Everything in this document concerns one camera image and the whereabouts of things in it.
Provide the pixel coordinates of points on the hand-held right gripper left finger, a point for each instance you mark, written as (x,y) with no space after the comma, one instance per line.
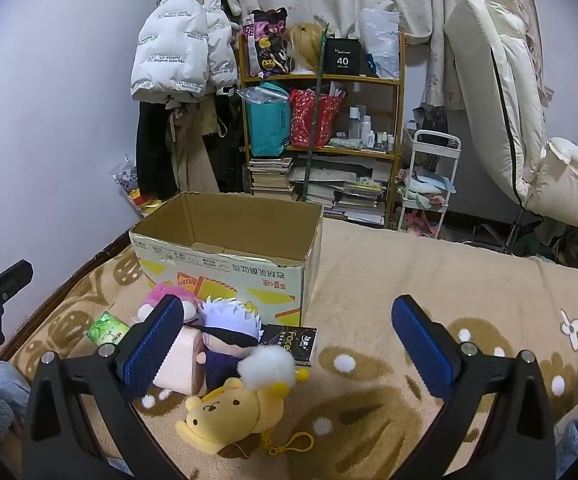
(148,349)

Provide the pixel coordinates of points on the stack of books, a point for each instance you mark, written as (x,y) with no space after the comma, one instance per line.
(271,175)

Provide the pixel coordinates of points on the white rolling cart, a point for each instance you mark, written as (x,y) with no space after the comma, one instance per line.
(426,185)

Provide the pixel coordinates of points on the pile of books and papers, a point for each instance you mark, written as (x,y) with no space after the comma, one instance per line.
(349,195)

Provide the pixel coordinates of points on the green packet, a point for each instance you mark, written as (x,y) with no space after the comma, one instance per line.
(104,330)

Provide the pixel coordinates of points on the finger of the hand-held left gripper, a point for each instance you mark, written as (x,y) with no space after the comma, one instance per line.
(11,277)

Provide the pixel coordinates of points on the yellow dog plush toy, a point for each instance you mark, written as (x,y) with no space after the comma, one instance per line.
(224,415)

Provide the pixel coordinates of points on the teal shopping bag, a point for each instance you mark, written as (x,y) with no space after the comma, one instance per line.
(266,125)

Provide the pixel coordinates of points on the black tissue pack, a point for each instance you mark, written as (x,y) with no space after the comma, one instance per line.
(289,342)

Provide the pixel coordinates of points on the black hanging garment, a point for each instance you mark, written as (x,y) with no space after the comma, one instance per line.
(151,150)

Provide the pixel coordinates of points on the blond wig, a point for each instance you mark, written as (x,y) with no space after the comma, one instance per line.
(304,45)

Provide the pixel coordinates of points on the beige hanging garment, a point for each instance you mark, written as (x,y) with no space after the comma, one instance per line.
(194,145)

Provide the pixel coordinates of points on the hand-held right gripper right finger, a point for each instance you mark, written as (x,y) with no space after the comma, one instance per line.
(420,350)

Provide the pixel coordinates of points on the brown bed frame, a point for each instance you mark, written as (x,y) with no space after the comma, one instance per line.
(49,305)

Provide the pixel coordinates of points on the red gift bag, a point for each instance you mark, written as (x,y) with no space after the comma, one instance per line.
(314,120)

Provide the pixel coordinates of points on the group of cosmetic bottles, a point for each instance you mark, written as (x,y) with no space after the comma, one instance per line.
(366,127)

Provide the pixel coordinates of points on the beige printed blanket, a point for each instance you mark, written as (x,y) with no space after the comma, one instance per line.
(394,270)

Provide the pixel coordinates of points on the green stick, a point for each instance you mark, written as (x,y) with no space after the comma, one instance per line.
(317,100)

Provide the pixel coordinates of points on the purple printed tote bag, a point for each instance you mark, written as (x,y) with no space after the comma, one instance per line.
(266,40)

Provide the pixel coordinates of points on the white puffer jacket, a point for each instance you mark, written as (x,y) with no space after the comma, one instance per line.
(179,35)

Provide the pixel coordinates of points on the wooden shelf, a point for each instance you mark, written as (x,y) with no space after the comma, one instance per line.
(396,110)

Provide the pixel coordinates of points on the black box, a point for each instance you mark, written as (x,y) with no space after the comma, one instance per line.
(344,57)

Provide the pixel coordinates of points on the person's left forearm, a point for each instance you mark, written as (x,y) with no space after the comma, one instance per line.
(4,395)

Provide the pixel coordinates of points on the white-haired plush doll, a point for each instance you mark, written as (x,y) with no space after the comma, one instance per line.
(224,316)

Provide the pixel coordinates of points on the clear plastic bag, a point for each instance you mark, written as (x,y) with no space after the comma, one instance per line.
(381,45)

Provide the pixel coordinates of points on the printed cardboard box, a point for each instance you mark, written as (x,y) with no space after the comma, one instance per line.
(229,270)

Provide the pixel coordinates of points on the white fluffy pompom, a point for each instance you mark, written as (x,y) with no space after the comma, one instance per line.
(266,366)

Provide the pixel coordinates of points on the snack packet in plastic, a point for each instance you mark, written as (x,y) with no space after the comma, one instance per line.
(131,185)

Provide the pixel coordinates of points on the pink cube plush cushion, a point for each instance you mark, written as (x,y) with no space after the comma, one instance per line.
(181,360)

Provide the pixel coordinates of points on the white padded chair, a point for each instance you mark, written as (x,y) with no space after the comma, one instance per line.
(509,85)

